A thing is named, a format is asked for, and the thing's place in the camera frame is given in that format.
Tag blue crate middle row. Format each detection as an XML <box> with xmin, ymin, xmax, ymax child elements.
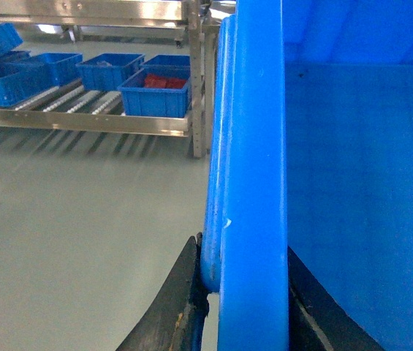
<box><xmin>76</xmin><ymin>53</ymin><xmax>145</xmax><ymax>91</ymax></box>

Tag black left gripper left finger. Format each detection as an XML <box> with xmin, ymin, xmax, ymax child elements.
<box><xmin>117</xmin><ymin>235</ymin><xmax>209</xmax><ymax>350</ymax></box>

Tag blue crate left front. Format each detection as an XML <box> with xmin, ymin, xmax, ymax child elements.
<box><xmin>0</xmin><ymin>53</ymin><xmax>83</xmax><ymax>107</ymax></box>

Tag red mesh sheets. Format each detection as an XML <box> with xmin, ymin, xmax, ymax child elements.
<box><xmin>143</xmin><ymin>73</ymin><xmax>187</xmax><ymax>89</ymax></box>

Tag empty blue crate behind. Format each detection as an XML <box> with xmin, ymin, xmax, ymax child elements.
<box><xmin>142</xmin><ymin>54</ymin><xmax>190</xmax><ymax>70</ymax></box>

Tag large blue plastic crate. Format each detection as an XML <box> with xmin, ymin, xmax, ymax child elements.
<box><xmin>201</xmin><ymin>1</ymin><xmax>413</xmax><ymax>350</ymax></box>

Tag steel roller shelf rack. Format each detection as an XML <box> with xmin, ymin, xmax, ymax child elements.
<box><xmin>0</xmin><ymin>1</ymin><xmax>219</xmax><ymax>158</ymax></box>

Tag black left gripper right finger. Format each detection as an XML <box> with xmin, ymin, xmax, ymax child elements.
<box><xmin>288</xmin><ymin>249</ymin><xmax>383</xmax><ymax>350</ymax></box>

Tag blue crate with red contents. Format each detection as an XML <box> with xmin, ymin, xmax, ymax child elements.
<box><xmin>118</xmin><ymin>68</ymin><xmax>191</xmax><ymax>118</ymax></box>

